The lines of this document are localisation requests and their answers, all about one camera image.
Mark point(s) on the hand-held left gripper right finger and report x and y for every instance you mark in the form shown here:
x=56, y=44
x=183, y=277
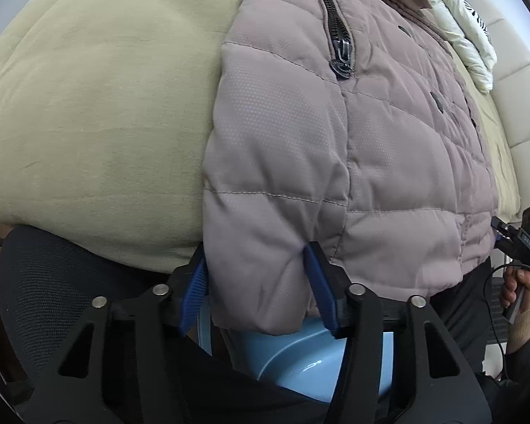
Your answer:
x=320, y=291

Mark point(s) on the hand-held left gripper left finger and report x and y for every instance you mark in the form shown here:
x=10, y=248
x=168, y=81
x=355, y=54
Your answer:
x=194, y=287

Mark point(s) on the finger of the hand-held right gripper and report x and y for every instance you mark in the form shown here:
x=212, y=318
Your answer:
x=501, y=228

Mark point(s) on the mauve hooded padded coat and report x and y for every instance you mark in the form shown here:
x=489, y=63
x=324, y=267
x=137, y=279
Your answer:
x=291, y=141

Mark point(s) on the person's right forearm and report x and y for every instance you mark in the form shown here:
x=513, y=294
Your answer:
x=523, y=349

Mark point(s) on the person's right hand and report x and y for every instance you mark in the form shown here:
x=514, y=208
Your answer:
x=519, y=289

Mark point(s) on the light blue plastic basin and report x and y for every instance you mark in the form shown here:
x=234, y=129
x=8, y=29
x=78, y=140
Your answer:
x=282, y=362

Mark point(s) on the person's dark trousers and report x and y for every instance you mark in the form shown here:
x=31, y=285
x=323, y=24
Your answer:
x=463, y=313

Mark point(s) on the beige padded headboard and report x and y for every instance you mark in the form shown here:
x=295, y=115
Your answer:
x=516, y=110

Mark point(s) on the black mesh office chair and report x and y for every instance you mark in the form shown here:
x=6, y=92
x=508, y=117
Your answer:
x=48, y=282

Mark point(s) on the white duvet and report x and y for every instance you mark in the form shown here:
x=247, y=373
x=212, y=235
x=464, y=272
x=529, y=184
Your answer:
x=455, y=26

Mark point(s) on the zebra print pillow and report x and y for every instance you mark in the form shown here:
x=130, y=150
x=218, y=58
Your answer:
x=479, y=22

